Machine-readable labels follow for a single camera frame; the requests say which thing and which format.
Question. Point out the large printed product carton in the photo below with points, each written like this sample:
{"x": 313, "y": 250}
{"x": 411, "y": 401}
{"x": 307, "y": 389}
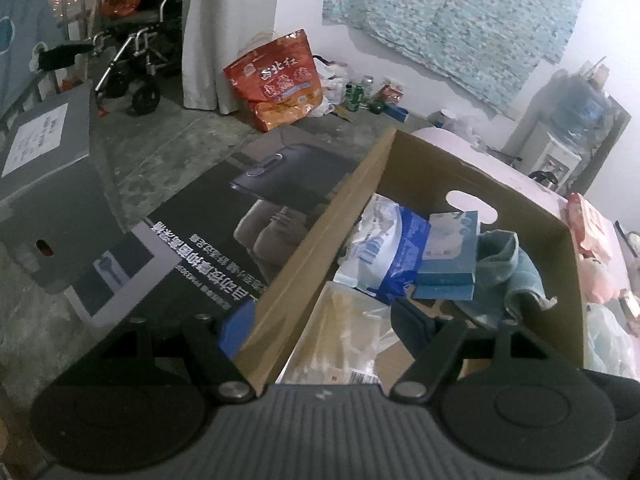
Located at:
{"x": 216, "y": 246}

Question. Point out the clear bag of cotton swabs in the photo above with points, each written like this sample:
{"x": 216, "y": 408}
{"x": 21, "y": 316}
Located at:
{"x": 344, "y": 335}

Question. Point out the wheelchair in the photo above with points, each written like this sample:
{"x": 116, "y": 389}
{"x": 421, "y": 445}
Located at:
{"x": 145, "y": 37}

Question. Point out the red orange snack bag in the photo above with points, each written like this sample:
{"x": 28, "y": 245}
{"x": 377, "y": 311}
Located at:
{"x": 278, "y": 82}

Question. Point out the light blue towel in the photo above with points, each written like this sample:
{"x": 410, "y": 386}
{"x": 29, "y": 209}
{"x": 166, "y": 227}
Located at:
{"x": 506, "y": 282}

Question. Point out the blue white plastic package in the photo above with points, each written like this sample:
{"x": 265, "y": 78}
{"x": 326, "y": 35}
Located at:
{"x": 383, "y": 252}

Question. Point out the pink round plush toy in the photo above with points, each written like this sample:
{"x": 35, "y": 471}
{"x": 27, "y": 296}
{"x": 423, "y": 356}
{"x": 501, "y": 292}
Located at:
{"x": 598, "y": 284}

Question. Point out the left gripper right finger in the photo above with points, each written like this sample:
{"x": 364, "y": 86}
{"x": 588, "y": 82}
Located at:
{"x": 502, "y": 394}

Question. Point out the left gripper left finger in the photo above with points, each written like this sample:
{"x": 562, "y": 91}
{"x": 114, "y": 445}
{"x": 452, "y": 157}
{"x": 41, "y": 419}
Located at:
{"x": 144, "y": 393}

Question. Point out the teal patterned wall cloth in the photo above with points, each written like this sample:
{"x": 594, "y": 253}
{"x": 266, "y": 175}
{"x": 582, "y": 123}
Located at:
{"x": 488, "y": 47}

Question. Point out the blue tissue box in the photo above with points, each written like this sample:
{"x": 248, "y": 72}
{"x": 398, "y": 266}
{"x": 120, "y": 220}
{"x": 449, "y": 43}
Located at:
{"x": 448, "y": 265}

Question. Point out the grey storage box with label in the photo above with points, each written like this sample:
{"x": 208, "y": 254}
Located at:
{"x": 60, "y": 208}

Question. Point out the white water dispenser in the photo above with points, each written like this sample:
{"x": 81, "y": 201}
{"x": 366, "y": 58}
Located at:
{"x": 544, "y": 152}

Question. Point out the blue water jug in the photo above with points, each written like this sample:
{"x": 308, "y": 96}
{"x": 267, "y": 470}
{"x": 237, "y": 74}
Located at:
{"x": 577, "y": 109}

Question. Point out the white plastic bag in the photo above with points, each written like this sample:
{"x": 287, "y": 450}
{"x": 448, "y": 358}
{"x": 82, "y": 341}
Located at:
{"x": 609, "y": 348}

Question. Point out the pink wet wipes pack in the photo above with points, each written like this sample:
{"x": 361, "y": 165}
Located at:
{"x": 590, "y": 229}

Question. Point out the brown cardboard box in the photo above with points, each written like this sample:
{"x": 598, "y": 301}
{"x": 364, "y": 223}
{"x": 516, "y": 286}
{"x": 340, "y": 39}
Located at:
{"x": 420, "y": 215}

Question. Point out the white curtain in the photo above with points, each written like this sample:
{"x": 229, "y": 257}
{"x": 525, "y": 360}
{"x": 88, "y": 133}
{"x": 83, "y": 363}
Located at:
{"x": 216, "y": 33}

